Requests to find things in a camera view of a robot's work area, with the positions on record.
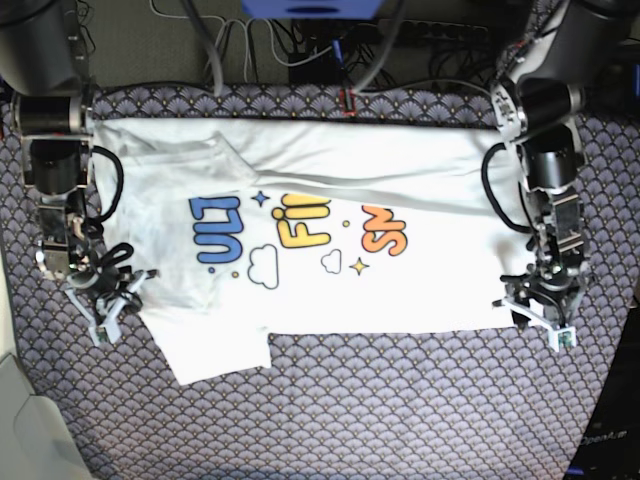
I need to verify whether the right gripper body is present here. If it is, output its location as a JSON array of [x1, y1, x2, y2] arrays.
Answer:
[[35, 242, 159, 346]]

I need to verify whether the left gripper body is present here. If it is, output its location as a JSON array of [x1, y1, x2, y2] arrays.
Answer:
[[492, 259, 592, 350]]

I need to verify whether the white printed T-shirt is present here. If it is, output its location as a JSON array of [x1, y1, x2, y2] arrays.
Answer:
[[93, 118, 534, 385]]

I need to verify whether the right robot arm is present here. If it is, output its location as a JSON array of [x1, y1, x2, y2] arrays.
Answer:
[[1, 1, 158, 346]]

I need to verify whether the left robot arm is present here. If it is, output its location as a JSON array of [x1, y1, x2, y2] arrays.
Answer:
[[481, 1, 639, 351]]

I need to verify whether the patterned grey table cloth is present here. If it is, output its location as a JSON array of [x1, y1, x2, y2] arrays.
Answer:
[[1, 110, 639, 479]]

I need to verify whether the black OpenArm box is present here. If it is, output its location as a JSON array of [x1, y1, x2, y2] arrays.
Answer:
[[564, 307, 640, 479]]

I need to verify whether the red clamp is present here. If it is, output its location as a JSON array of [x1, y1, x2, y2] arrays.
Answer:
[[339, 89, 357, 117]]

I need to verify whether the black power strip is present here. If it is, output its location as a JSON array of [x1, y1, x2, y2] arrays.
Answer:
[[395, 20, 490, 47]]

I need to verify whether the white cables bundle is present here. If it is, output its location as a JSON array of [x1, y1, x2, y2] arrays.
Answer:
[[149, 0, 336, 84]]

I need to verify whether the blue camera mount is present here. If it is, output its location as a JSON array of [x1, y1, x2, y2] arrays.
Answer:
[[242, 0, 382, 20]]

